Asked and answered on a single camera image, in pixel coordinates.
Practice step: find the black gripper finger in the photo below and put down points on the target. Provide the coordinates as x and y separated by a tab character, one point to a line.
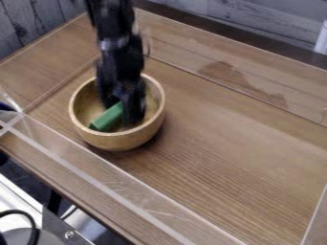
133	105
105	93

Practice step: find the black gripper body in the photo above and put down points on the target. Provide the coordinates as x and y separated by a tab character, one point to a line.
121	62

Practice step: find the green rectangular block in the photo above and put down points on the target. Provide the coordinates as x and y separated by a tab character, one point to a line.
108	119

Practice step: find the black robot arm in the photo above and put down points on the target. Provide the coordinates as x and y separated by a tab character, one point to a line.
112	19

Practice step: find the brown wooden bowl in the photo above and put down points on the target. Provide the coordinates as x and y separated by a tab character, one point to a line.
85	108

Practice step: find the clear acrylic front barrier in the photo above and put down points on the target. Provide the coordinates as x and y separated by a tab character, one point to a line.
147	217

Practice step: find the black table leg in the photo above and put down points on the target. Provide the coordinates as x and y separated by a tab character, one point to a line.
53	202

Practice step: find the grey metal bracket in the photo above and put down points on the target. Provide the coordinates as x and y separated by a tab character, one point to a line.
57	233

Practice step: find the white post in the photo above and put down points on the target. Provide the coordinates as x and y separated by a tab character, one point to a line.
320	43

